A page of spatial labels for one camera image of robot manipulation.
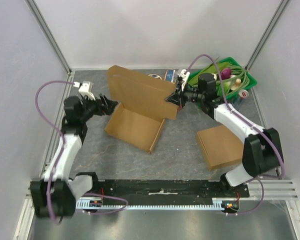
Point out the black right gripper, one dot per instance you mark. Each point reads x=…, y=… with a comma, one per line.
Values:
x=180, y=94

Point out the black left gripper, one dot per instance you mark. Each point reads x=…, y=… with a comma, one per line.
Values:
x=107, y=107

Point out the cardboard sheet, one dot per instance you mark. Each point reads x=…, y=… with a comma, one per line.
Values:
x=142, y=109

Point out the brown cardboard box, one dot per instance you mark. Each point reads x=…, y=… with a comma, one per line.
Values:
x=220, y=147

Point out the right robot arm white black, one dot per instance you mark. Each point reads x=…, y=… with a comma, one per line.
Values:
x=262, y=149

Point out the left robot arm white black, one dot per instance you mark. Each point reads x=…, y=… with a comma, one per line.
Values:
x=54, y=195

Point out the yellow sponge block blue label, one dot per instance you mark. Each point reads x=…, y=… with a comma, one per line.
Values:
x=170, y=75

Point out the yellow tape roll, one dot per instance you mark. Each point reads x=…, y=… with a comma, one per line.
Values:
x=156, y=76

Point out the green leafy vegetable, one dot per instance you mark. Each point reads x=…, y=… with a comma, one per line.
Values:
x=211, y=69

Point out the purple onion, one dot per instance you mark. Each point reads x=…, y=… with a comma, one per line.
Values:
x=226, y=73

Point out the green plastic tray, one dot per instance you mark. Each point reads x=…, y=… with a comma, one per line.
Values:
x=252, y=81

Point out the brown mushroom toy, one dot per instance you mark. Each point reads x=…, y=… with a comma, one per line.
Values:
x=236, y=84

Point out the green long beans bundle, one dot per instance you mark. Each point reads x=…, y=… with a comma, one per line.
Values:
x=236, y=72

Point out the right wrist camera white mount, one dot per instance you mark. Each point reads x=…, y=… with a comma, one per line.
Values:
x=183, y=76

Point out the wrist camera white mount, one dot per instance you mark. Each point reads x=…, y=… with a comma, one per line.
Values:
x=85, y=89
x=183, y=76

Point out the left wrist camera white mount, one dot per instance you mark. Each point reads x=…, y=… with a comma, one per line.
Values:
x=85, y=89

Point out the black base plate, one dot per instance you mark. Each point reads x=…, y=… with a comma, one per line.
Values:
x=165, y=191

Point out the grey slotted cable duct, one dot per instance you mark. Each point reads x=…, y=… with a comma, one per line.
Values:
x=93, y=203

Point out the aluminium frame post left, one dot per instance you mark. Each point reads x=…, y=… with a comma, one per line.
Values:
x=48, y=34

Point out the aluminium frame post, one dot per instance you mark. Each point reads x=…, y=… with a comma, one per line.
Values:
x=283, y=4
x=48, y=34

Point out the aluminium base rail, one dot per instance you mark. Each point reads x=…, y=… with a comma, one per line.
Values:
x=274, y=189

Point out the aluminium frame post right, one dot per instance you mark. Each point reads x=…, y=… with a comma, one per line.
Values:
x=283, y=4

